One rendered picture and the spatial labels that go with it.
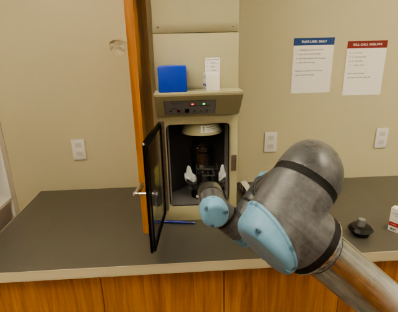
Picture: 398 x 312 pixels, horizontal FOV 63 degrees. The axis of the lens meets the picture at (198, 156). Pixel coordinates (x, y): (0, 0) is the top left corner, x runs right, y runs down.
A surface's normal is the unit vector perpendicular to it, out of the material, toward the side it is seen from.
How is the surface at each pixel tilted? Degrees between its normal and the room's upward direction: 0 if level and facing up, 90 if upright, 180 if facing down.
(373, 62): 90
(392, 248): 0
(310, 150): 19
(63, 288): 90
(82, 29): 90
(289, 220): 56
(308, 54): 90
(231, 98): 135
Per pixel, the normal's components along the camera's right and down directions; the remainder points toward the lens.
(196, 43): 0.06, 0.31
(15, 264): 0.00, -0.95
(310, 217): 0.33, -0.12
